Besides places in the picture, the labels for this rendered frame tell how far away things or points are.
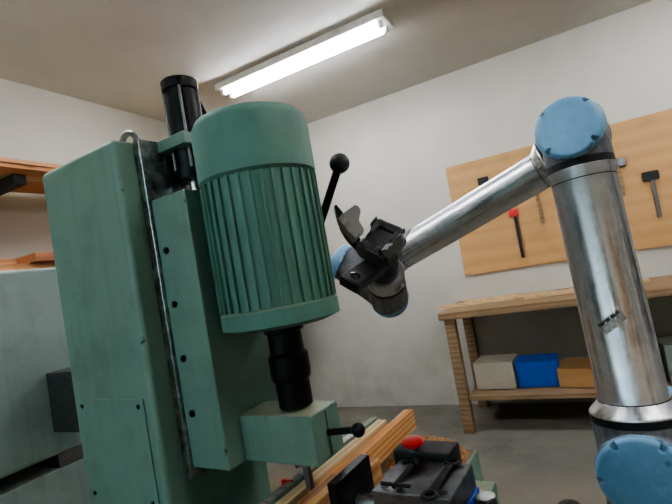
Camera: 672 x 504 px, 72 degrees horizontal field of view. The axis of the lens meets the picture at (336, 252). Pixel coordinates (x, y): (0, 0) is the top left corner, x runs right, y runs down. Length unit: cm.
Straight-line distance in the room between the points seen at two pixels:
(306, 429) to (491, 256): 328
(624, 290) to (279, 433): 62
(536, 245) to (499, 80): 131
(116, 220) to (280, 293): 30
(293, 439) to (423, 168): 348
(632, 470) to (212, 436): 67
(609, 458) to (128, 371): 80
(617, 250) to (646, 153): 295
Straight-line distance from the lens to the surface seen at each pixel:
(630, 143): 386
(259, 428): 74
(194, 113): 83
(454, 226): 115
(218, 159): 65
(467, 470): 62
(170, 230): 75
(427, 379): 418
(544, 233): 381
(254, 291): 62
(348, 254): 115
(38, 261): 259
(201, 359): 73
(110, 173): 80
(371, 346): 428
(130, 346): 79
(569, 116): 95
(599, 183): 94
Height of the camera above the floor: 126
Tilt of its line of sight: 3 degrees up
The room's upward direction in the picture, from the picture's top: 10 degrees counter-clockwise
